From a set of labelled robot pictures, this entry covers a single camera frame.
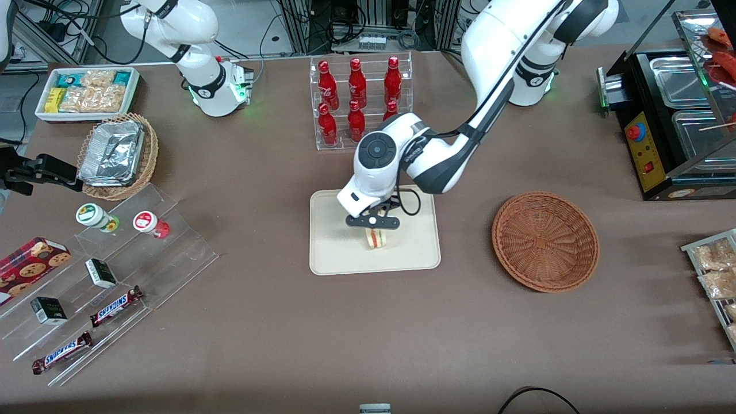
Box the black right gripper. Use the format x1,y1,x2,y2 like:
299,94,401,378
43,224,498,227
0,147,85,197

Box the beige plastic tray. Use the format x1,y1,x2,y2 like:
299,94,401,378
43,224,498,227
309,184,442,276

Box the light wicker basket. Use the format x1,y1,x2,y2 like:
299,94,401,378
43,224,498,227
77,113,159,201

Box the brown wicker basket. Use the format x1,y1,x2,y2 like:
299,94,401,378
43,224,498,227
492,191,600,293

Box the tray of packaged crackers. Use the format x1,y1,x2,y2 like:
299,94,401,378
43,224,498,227
681,228,736,352

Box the green lid yogurt cup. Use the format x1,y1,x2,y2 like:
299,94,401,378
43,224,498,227
75,203,120,233

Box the stacked aluminium foil trays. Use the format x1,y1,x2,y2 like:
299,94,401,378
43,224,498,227
78,120,145,187

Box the large clear cracker bag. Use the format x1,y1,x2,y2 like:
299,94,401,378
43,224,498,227
59,85,126,114

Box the red lid yogurt cup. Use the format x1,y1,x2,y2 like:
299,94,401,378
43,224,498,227
133,210,171,240

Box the red plaid cookie box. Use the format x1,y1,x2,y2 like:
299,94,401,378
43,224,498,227
0,236,72,306

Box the small clear cracker bag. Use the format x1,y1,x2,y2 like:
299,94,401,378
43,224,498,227
80,70,117,89

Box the small dark green box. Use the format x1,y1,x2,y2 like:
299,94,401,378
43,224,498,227
85,258,118,289
30,296,68,326

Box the white rectangular snack bin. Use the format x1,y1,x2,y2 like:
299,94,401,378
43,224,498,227
35,67,141,124

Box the clear acrylic bottle rack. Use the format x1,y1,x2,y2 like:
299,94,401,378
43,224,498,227
310,51,413,152

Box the snickers chocolate bar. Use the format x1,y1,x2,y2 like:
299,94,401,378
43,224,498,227
90,285,145,328
32,331,93,375

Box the clear acrylic stepped display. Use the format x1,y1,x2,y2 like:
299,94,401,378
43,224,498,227
0,183,220,387

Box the black food warmer cabinet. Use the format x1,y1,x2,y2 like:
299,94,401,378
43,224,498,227
596,0,736,202

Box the steel food pan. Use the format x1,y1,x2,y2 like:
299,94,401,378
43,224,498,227
671,109,736,168
649,55,714,109

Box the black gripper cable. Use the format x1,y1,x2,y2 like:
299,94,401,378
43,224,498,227
392,185,422,217

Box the aluminium frame rack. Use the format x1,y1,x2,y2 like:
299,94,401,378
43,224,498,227
10,0,105,65

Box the black cable loop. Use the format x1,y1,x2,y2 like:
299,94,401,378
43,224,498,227
497,386,582,414

